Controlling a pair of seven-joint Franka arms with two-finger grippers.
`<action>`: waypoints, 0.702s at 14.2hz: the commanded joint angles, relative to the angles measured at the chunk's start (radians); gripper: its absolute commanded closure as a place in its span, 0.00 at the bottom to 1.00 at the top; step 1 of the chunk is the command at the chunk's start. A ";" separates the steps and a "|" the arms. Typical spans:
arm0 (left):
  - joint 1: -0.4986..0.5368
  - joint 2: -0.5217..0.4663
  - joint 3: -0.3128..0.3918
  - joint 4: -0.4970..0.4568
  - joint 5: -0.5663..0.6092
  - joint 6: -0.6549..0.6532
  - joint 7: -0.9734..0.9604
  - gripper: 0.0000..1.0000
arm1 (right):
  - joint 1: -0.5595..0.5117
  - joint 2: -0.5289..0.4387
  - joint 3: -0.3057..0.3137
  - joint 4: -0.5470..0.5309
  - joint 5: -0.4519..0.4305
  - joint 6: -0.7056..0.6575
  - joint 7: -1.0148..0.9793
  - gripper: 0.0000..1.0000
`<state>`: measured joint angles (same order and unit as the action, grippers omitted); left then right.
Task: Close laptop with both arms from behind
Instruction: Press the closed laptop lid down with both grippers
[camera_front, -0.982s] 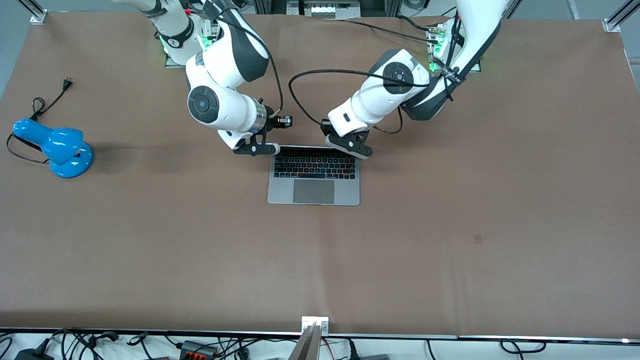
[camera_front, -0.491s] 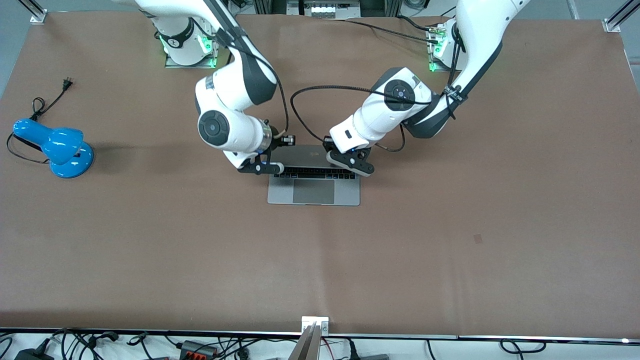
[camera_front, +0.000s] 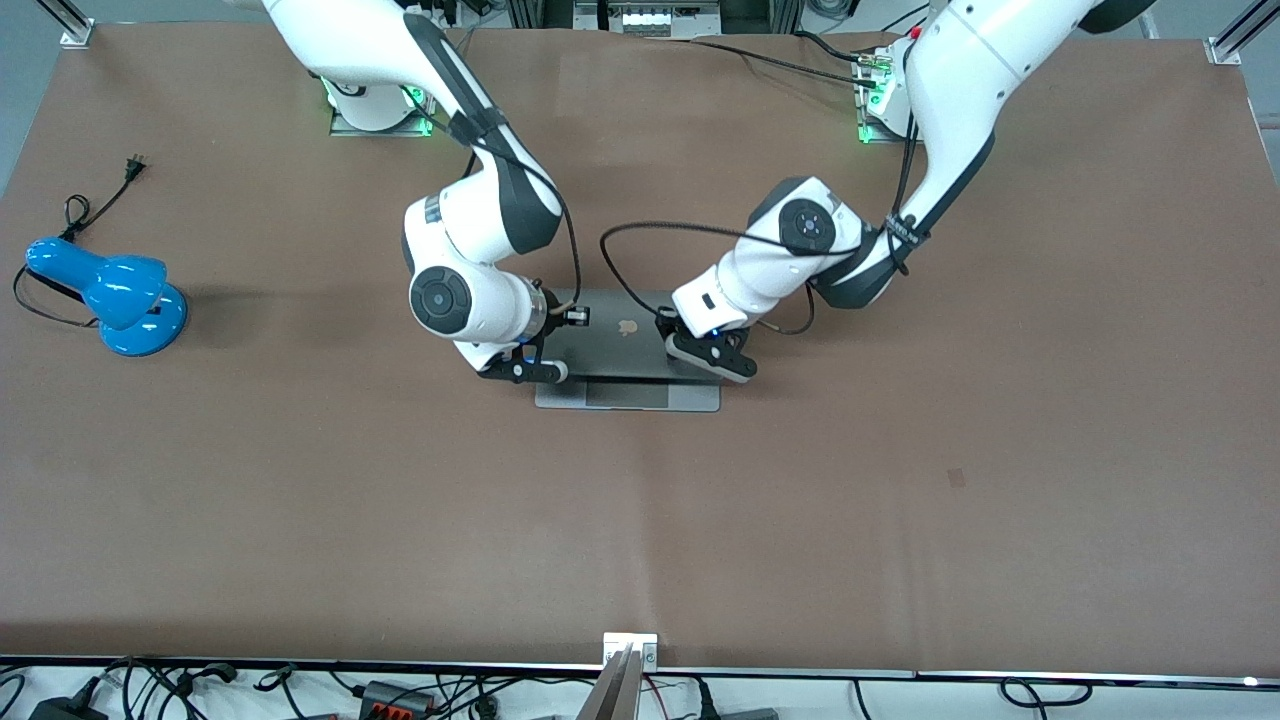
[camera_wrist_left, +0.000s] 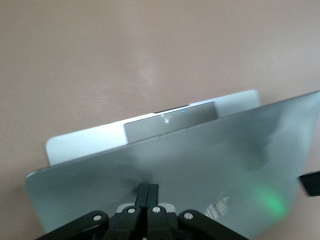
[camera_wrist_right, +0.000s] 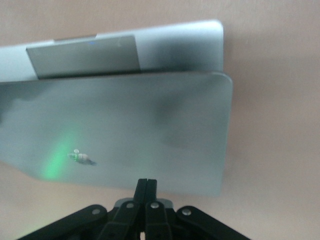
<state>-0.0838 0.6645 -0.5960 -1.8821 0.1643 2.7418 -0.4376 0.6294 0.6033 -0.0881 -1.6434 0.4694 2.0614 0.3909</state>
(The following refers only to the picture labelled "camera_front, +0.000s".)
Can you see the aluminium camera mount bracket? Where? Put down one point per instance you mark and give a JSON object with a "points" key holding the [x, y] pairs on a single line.
{"points": [[625, 665]]}

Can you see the brown table cover mat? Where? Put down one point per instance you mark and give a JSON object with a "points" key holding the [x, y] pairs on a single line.
{"points": [[900, 500]]}

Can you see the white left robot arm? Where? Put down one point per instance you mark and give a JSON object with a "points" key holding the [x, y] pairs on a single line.
{"points": [[960, 80]]}

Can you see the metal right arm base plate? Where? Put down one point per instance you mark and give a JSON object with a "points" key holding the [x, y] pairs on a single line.
{"points": [[345, 125]]}

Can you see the black plug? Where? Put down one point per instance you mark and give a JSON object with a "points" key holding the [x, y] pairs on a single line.
{"points": [[707, 700]]}

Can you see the grey laptop computer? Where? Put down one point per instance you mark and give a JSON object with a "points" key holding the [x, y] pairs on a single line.
{"points": [[625, 350]]}

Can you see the black power adapter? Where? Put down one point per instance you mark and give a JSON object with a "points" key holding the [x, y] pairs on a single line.
{"points": [[65, 708]]}

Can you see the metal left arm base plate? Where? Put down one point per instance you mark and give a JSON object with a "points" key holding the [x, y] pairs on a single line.
{"points": [[868, 125]]}

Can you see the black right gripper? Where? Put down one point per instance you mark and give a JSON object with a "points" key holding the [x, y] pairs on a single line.
{"points": [[560, 314]]}

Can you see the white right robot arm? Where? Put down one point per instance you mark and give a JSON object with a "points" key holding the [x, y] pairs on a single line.
{"points": [[470, 300]]}

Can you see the aluminium corner post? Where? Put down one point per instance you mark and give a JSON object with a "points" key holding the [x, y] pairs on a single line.
{"points": [[1240, 35], [70, 25]]}

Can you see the white power strip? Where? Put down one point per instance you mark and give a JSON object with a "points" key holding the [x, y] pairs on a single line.
{"points": [[445, 14]]}

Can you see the black box with orange connectors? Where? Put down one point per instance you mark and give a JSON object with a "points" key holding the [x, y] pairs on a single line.
{"points": [[395, 700]]}

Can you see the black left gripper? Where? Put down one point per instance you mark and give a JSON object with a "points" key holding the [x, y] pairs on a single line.
{"points": [[667, 323]]}

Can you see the grey socket strip box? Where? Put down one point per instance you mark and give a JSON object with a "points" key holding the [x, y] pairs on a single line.
{"points": [[650, 20]]}

